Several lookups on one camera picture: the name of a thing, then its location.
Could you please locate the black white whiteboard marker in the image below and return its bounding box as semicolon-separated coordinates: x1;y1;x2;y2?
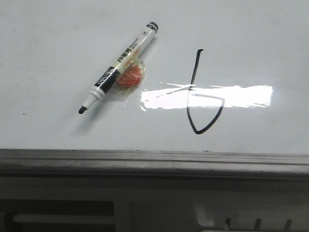
78;22;159;114

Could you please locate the orange magnet taped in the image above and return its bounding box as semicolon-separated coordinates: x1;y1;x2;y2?
113;47;146;95

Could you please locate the white whiteboard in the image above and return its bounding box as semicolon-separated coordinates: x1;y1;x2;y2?
0;0;309;154

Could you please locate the grey aluminium whiteboard frame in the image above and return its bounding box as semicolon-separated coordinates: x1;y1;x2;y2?
0;149;309;179

